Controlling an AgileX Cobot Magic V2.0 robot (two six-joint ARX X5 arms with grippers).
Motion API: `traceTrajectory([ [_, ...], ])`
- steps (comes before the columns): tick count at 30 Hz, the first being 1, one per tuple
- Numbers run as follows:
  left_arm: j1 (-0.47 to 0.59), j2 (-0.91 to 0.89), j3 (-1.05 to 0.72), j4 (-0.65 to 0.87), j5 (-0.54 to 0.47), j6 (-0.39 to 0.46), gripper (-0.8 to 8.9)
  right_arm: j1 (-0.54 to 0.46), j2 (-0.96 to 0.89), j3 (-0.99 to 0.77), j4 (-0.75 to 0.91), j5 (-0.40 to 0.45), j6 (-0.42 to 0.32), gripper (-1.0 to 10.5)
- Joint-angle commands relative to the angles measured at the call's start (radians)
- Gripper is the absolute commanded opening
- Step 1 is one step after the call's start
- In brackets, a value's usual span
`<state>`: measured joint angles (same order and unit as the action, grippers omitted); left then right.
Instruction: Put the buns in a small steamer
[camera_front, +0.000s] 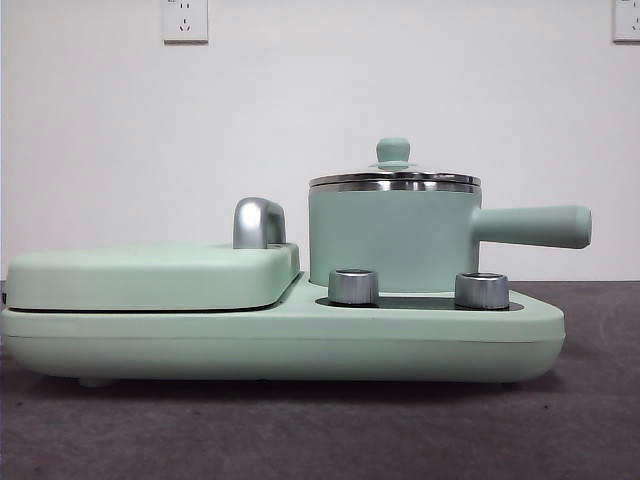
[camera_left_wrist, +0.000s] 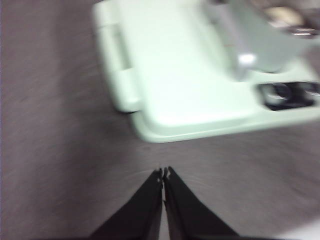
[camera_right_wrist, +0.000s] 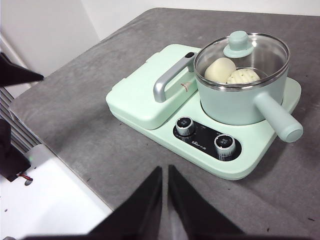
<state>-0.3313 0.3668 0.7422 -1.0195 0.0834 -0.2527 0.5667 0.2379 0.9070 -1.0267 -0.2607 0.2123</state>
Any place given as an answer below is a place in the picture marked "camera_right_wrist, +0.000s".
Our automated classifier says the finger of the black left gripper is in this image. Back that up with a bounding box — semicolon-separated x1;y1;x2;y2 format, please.
0;51;45;88

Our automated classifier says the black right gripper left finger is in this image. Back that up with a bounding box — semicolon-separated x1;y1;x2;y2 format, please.
87;166;164;240

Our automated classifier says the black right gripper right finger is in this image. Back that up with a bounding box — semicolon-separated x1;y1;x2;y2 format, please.
167;164;246;240

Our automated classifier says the smooth white steamed bun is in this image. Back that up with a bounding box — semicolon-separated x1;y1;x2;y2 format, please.
204;57;237;84

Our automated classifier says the pleated bun with green specks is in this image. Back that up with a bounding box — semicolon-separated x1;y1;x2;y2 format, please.
226;68;261;85

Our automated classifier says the glass lid with green knob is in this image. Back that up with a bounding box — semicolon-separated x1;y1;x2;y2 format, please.
194;30;290;87

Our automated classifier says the mint green breakfast machine base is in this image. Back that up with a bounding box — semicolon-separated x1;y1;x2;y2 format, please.
105;43;303;182

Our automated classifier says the silver control knob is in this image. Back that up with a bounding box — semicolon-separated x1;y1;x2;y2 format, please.
213;133;237;161
175;116;197;137

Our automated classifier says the mint green hinged griddle lid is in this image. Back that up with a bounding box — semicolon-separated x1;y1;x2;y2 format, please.
105;43;202;131

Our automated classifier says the silver ribbed aluminium rail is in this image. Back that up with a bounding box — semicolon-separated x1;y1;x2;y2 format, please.
0;84;44;154

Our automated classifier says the mint green pot with handle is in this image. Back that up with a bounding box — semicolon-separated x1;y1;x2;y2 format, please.
194;33;304;144

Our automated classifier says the silver griddle lid handle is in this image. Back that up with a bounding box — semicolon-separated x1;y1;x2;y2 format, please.
152;51;197;104

